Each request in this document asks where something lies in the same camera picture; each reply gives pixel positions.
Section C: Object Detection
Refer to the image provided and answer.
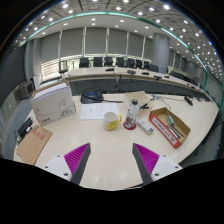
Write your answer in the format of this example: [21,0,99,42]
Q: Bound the red-sided shallow cardboard box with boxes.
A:
[148,107,192,150]

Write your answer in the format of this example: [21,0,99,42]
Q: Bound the grey box monitor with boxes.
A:
[18,80,36,100]

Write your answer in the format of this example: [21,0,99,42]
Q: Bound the white printed paper sheet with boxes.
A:
[79,102,120,121]

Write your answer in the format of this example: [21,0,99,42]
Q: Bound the clear black-capped drink bottle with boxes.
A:
[124,98,140,130]

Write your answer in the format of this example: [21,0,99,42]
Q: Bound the flat round red coaster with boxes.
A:
[123,121,138,131]

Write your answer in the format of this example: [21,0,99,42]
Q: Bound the large white cardboard box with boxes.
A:
[30,82,77,127]

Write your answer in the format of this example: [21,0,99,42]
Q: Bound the brown paper envelope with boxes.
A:
[15,125,54,166]

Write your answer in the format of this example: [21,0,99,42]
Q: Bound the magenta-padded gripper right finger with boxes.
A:
[131,142,184,187]

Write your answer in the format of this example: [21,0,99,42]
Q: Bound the long curved conference desk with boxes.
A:
[63,66,214,101]

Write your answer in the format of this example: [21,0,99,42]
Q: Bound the black power adapter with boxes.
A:
[17,117,34,138]

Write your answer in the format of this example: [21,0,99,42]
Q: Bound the black office chairs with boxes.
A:
[58,56,159,73]

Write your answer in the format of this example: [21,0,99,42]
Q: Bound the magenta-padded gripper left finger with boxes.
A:
[42,142,92,186]

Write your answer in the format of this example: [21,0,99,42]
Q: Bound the ceiling lights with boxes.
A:
[13,0,224,84]

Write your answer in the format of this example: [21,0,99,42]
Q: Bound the black desk microphone base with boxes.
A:
[183,95,194,107]

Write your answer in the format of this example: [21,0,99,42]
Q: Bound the black desk phone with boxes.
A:
[80,89,105,105]

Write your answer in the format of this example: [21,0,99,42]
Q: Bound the white and yellow mug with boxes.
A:
[102,111,123,132]

